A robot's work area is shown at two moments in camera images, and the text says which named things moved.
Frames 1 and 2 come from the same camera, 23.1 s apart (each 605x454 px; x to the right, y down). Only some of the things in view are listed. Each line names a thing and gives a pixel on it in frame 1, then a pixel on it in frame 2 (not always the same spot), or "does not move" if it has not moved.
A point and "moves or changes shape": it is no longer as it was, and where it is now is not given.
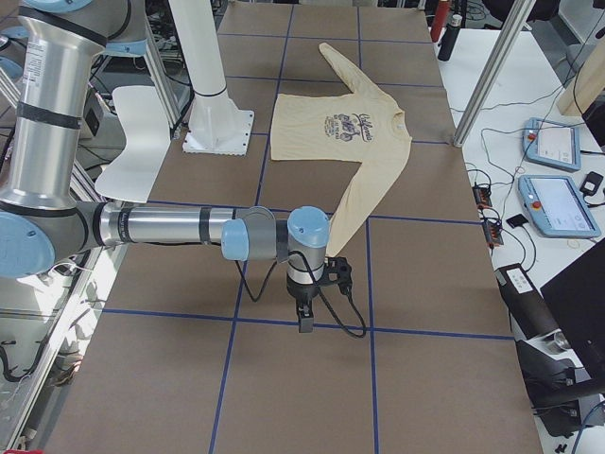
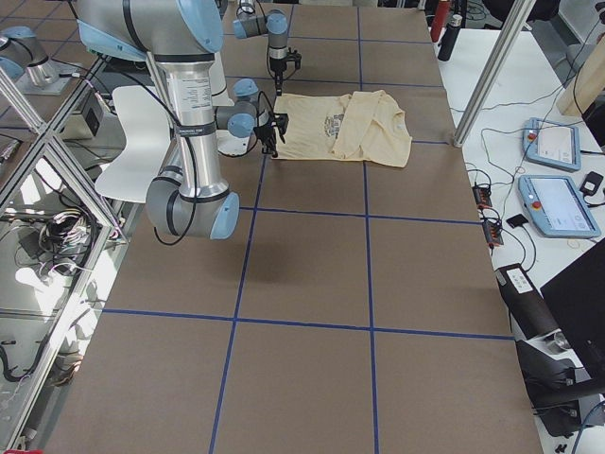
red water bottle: x=440 y=16 does not move
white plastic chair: x=144 y=115 does not move
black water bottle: x=448 y=38 does not move
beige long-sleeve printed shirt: x=354 y=125 moves or changes shape
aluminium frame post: x=518 y=14 does not move
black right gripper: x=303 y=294 -> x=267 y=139
